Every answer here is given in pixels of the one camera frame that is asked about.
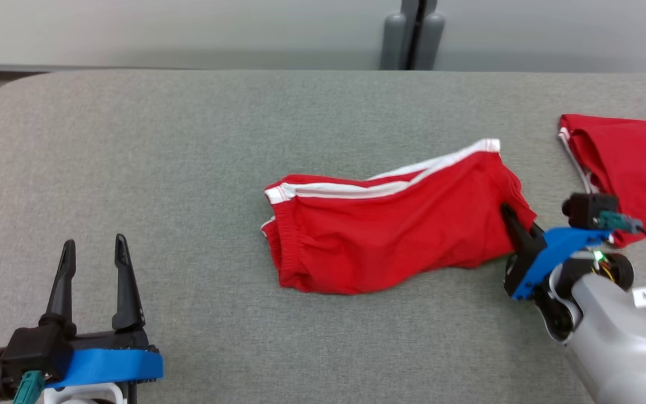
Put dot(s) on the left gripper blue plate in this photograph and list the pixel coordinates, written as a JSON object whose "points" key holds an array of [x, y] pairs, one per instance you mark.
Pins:
{"points": [[115, 362]]}

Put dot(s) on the red shorts white side stripe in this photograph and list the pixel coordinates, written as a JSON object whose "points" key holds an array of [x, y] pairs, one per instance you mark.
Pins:
{"points": [[390, 230]]}

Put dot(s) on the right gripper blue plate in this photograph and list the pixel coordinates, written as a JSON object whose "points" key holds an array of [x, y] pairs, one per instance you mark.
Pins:
{"points": [[547, 255]]}

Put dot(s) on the red shirt white collar sleeves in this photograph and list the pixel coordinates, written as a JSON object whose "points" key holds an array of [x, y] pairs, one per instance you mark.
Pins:
{"points": [[631, 163]]}

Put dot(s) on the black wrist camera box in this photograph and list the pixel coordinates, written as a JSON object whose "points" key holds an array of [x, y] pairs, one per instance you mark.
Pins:
{"points": [[26, 356], [586, 209]]}

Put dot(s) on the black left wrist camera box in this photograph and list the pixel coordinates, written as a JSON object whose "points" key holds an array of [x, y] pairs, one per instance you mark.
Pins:
{"points": [[26, 356]]}

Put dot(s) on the grey partition post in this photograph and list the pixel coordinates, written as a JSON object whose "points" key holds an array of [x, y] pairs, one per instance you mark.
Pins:
{"points": [[413, 33]]}

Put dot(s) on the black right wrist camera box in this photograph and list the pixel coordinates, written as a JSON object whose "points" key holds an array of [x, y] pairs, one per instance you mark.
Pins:
{"points": [[586, 209]]}

